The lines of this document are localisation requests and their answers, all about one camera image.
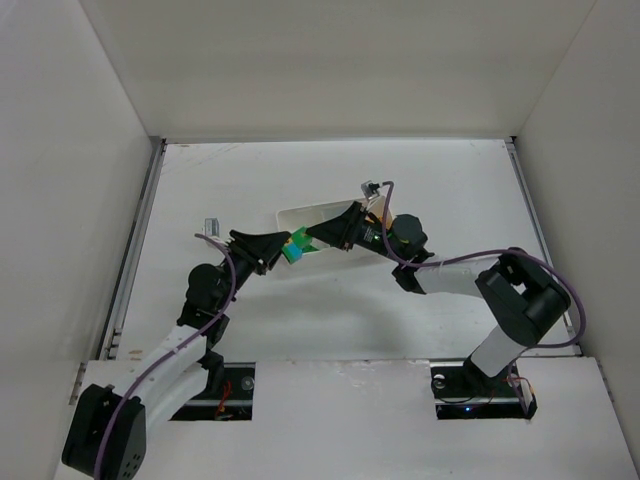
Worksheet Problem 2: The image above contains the green yellow blue lego stack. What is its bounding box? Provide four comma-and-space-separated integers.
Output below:
282, 227, 318, 264

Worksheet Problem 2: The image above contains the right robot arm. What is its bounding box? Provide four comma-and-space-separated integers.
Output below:
306, 202, 571, 385

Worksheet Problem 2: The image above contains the white divided container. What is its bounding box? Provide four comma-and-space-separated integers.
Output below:
275, 194, 386, 262

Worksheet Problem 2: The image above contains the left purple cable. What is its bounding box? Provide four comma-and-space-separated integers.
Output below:
94, 232, 239, 480

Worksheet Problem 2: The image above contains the purple cable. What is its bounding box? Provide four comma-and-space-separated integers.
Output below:
94, 232, 239, 480
379, 180, 587, 347

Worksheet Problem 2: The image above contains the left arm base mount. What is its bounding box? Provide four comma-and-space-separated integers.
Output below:
171, 352, 256, 422

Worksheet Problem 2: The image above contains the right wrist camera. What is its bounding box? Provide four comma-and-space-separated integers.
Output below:
361, 180, 381, 202

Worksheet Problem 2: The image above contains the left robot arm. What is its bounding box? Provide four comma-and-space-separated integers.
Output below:
61, 230, 291, 479

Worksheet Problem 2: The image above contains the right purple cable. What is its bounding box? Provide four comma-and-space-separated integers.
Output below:
379, 180, 587, 347

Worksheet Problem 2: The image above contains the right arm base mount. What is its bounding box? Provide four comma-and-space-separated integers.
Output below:
430, 349, 538, 421

